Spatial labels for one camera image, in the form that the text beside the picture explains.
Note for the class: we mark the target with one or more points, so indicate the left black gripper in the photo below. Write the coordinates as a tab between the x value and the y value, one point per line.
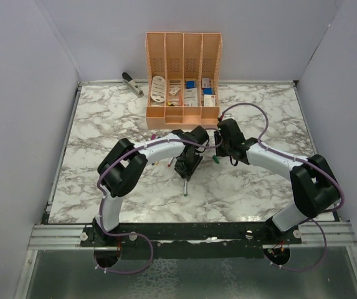
187	171

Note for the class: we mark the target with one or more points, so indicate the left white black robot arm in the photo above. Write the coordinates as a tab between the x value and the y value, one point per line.
123	166

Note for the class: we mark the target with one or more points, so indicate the white paper packet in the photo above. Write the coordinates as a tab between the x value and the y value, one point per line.
190	98

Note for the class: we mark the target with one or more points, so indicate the blue stamp left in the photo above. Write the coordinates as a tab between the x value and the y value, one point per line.
190	84

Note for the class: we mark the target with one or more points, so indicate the aluminium frame rail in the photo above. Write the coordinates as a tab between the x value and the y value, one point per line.
67	237

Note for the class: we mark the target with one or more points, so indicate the large white box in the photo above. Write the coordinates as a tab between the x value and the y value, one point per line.
209	100

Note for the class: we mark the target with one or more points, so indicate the green pen cap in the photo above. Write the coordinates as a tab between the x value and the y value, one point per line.
215	158

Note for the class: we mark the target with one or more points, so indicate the small white label box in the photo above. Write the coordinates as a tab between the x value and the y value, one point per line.
173	91

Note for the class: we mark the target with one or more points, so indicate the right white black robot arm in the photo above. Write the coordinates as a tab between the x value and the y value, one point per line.
313	184

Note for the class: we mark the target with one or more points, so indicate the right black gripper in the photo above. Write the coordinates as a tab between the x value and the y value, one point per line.
220	152

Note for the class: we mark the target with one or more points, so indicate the black grey stapler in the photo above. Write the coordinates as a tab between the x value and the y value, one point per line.
131	84

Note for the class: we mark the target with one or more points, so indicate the red white small box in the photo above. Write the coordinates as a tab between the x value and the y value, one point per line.
206	82

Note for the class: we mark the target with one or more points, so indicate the orange plastic file organizer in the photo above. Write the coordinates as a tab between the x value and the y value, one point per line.
178	57

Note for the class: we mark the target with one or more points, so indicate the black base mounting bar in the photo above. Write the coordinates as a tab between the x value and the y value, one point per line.
190	240

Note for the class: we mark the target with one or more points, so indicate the white oval card pack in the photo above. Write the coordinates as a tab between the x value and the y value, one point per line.
158	89

